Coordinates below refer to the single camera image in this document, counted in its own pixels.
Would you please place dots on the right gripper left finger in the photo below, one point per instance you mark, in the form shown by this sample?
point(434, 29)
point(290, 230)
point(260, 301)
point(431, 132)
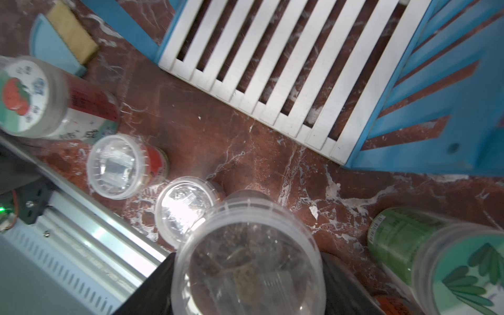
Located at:
point(154, 295)

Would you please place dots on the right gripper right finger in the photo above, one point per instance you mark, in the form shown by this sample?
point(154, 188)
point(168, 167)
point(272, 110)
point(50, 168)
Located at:
point(344, 293)

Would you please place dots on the clear seed container red label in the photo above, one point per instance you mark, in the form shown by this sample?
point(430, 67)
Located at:
point(248, 255)

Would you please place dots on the carrot lid seed container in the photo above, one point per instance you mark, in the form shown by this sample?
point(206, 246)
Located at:
point(396, 305)

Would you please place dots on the green label seed container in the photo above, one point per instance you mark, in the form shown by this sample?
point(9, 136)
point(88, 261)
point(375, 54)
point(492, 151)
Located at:
point(444, 265)

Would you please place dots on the blue white two-tier shelf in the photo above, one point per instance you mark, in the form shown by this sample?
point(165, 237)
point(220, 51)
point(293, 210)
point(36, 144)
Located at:
point(397, 86)

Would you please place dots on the strawberry lid seed container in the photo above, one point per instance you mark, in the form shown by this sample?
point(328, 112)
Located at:
point(41, 101)

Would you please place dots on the blue hand brush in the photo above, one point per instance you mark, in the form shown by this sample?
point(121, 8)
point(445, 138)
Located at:
point(58, 38)

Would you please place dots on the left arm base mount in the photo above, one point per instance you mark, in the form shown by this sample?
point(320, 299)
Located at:
point(24, 204)

